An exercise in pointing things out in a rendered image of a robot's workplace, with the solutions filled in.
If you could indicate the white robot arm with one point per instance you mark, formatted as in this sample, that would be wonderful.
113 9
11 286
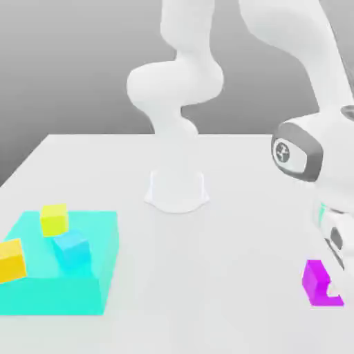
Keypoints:
177 83

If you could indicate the small yellow-green cube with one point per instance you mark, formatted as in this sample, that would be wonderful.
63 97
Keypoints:
54 221

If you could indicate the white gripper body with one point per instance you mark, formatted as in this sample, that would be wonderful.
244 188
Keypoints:
344 272

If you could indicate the small magenta cube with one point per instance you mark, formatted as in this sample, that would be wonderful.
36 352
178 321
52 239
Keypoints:
313 280

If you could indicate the small orange-yellow cube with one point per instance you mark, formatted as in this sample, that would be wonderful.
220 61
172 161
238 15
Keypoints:
11 262

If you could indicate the large teal box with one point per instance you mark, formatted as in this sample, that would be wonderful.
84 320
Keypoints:
55 296

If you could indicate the small cyan cube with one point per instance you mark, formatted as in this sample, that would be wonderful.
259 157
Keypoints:
72 253

